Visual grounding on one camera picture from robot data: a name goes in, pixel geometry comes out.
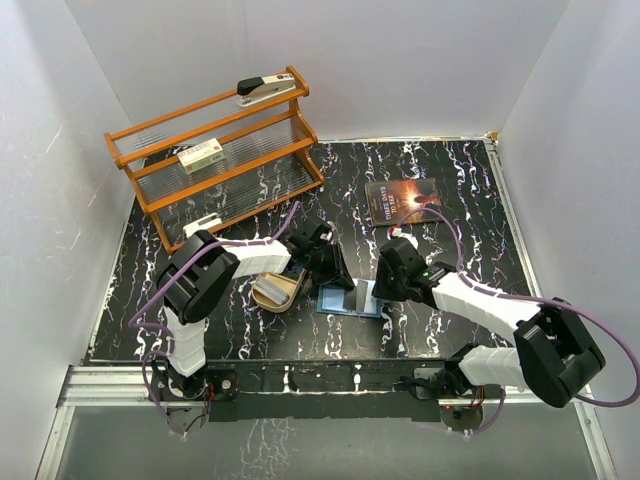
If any blue leather card holder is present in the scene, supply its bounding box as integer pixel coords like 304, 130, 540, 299
317, 279, 385, 318

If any white card on rack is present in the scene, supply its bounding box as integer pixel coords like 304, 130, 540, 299
183, 213, 222, 239

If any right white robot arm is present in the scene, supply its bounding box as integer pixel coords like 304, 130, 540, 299
373, 238, 606, 408

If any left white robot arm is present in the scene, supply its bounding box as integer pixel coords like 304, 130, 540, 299
157, 219, 355, 399

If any orange wooden three-tier rack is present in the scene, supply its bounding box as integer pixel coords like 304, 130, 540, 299
104, 66, 325, 253

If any green and white small box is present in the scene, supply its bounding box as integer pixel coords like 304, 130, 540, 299
177, 138, 226, 174

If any black and beige stapler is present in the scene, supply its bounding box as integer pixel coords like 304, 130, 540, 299
236, 73, 296, 108

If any dark book with sunset cover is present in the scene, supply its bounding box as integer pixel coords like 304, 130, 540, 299
365, 178, 443, 227

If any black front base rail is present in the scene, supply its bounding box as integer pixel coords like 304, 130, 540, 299
205, 359, 499, 423

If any stack of cards in tray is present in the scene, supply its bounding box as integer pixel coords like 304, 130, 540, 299
254, 277, 290, 305

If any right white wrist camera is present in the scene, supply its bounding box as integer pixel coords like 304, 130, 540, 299
389, 226, 418, 249

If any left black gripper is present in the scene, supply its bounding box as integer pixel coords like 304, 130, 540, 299
304, 241, 352, 290

